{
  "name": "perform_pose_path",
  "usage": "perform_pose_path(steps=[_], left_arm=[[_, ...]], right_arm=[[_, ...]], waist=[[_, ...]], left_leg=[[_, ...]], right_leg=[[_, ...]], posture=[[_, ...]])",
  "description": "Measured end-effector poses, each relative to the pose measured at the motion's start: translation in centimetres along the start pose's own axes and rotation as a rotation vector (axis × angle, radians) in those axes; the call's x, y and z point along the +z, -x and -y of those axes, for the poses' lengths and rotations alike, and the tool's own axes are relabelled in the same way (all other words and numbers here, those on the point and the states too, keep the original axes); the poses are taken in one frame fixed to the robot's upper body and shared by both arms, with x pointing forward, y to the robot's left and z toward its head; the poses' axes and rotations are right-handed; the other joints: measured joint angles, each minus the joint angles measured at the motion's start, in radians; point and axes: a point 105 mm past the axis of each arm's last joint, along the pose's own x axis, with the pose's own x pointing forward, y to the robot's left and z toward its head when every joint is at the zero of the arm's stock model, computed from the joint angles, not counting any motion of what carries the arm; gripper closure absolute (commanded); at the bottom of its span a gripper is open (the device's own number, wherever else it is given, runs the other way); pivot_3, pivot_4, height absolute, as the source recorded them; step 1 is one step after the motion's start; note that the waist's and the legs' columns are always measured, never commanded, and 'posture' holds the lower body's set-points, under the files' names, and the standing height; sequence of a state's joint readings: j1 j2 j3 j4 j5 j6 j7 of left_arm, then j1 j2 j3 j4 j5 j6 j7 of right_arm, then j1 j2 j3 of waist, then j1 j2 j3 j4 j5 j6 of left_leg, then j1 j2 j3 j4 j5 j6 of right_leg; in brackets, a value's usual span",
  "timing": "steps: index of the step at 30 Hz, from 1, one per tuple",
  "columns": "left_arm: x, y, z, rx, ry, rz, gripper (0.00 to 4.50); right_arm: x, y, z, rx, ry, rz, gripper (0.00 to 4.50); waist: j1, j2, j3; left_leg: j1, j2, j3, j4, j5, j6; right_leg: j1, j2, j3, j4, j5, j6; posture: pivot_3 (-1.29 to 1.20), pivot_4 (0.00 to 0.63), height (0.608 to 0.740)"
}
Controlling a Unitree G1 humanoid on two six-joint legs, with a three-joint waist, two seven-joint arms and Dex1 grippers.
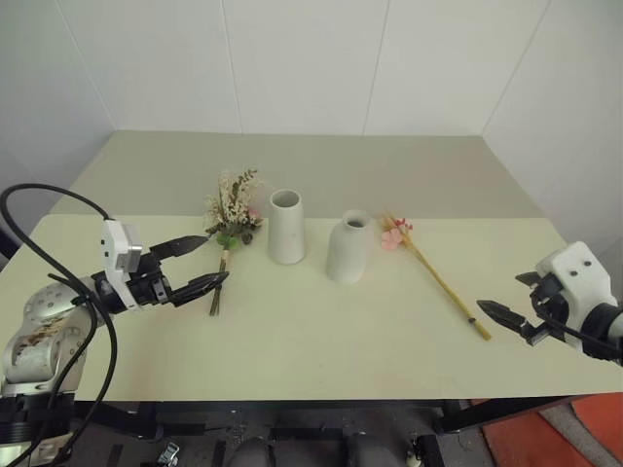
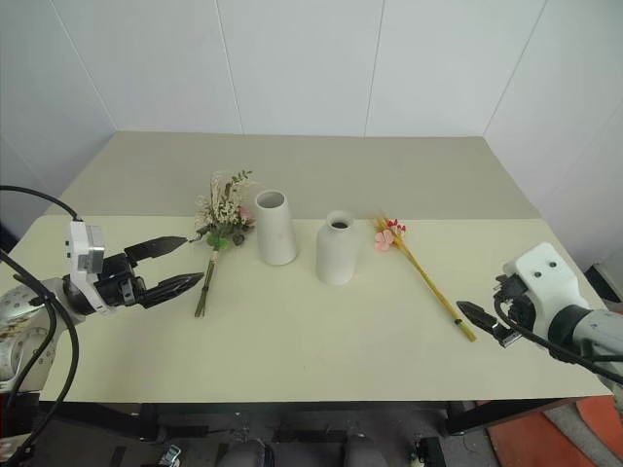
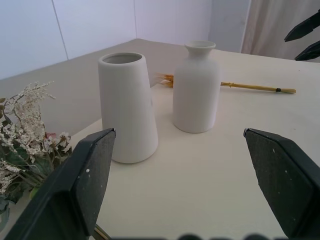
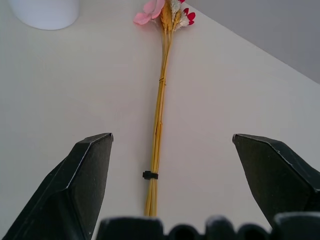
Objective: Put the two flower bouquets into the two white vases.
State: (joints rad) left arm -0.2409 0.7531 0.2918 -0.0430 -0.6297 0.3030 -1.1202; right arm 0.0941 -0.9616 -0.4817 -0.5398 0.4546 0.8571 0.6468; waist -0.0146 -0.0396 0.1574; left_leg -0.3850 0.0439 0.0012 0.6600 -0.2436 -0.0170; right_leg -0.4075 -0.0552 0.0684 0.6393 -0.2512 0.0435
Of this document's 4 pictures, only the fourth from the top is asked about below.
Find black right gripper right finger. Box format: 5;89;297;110
232;133;320;230

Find dried flower bouquet yellow stems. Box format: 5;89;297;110
132;0;196;217

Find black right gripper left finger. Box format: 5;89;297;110
0;132;115;240

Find white cylindrical vase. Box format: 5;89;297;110
7;0;80;31

